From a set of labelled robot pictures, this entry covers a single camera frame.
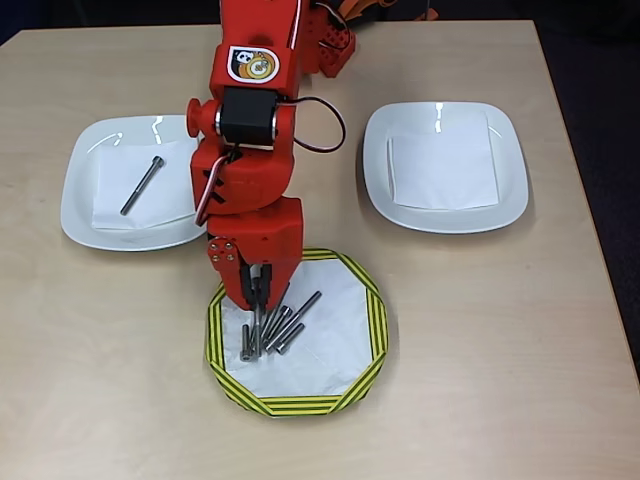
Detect white servo cable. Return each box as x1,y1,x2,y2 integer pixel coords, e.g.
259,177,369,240
193,152,236,227

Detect black red servo cable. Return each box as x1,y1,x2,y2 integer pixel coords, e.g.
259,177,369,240
277,95,347,154

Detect white paper napkin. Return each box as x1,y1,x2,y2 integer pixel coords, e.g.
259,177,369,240
91,139,201,232
387,110,500,210

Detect yellow green striped plate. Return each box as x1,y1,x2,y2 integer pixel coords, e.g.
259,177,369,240
203,247,390,419

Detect white square ceramic plate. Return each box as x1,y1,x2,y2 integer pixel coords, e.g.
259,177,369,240
362,101,530,235
59,114,209,252

